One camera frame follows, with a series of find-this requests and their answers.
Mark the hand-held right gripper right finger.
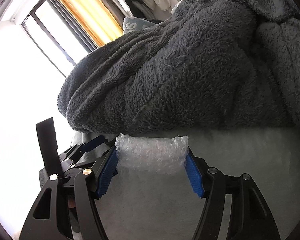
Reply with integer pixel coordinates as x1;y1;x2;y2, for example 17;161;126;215
183;147;282;240

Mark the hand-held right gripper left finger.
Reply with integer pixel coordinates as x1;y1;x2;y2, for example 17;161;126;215
18;145;119;240

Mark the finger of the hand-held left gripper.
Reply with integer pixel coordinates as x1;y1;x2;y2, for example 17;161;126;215
65;134;108;157
61;138;115;178

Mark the clear bubble wrap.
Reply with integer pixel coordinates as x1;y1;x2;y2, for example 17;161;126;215
114;134;190;176

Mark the bed with grey sheet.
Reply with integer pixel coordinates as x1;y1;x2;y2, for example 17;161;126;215
72;125;300;240

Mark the dark grey fleece blanket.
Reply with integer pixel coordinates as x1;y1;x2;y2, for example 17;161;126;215
57;0;300;134

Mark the light blue printed pillow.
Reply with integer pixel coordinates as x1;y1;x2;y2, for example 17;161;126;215
122;17;163;35

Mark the yellow curtain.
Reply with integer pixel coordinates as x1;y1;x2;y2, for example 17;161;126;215
42;0;124;47

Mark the white hanging garment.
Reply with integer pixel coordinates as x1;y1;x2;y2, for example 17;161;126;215
112;0;131;16

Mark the window with dark frame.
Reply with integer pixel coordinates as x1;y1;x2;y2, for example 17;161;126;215
1;0;77;78

